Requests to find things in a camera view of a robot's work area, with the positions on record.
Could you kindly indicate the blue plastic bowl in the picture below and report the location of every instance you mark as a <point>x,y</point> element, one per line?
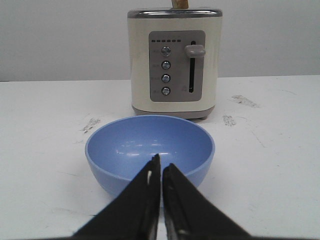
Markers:
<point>117,151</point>

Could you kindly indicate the slice of toast bread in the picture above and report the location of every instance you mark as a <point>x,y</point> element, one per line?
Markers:
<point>180,4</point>

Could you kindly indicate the cream two-slot toaster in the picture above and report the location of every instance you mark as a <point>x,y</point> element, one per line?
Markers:
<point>174,60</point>

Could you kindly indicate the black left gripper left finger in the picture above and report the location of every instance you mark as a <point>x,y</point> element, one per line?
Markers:
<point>134,214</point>

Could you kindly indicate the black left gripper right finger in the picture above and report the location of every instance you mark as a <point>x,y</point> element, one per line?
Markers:
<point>190,216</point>

